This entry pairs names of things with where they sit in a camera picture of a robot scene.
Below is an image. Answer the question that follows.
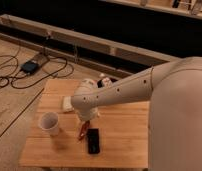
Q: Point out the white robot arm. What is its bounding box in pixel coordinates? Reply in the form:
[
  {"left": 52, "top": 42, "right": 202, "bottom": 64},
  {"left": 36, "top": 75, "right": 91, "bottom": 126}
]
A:
[{"left": 71, "top": 57, "right": 202, "bottom": 171}]

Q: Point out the black round bowl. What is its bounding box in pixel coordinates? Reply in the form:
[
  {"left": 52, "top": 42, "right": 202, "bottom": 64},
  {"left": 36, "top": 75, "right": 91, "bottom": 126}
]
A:
[{"left": 97, "top": 78, "right": 111, "bottom": 88}]

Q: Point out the black rectangular phone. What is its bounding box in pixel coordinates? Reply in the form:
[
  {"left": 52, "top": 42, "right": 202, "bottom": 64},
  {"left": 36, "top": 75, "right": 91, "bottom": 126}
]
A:
[{"left": 87, "top": 129, "right": 100, "bottom": 154}]

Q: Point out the wooden table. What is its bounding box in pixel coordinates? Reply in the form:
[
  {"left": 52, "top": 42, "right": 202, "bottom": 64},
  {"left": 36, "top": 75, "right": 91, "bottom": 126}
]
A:
[{"left": 19, "top": 79, "right": 149, "bottom": 168}]

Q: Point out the blue black power adapter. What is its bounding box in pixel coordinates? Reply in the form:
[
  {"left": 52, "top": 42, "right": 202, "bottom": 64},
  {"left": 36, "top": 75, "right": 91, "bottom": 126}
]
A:
[{"left": 21, "top": 61, "right": 39, "bottom": 74}]

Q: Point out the long wooden beam frame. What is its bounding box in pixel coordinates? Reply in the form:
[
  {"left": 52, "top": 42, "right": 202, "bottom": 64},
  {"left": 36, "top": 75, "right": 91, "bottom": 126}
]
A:
[{"left": 0, "top": 13, "right": 182, "bottom": 80}]

